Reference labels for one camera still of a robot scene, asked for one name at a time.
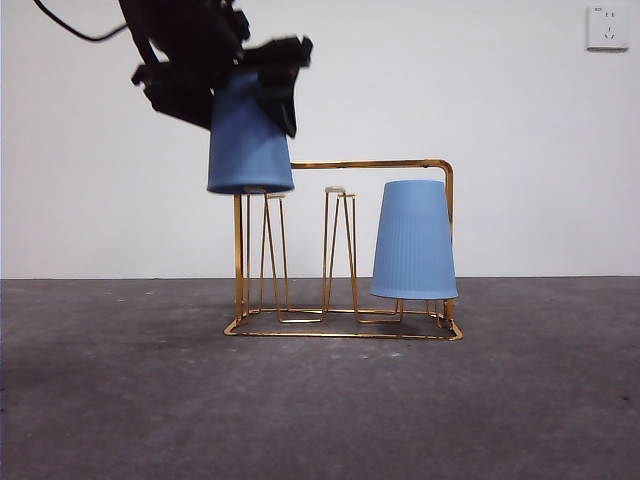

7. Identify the blue ribbed plastic cup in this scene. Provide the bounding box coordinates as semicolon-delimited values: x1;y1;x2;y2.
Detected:
369;179;459;302
206;72;296;196

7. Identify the gold wire cup rack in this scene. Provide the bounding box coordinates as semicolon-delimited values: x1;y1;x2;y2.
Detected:
223;158;465;343

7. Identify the black cable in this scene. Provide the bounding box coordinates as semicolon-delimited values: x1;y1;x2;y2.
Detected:
32;0;132;43

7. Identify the white wall socket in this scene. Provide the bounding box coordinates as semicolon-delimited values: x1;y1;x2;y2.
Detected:
586;4;630;52

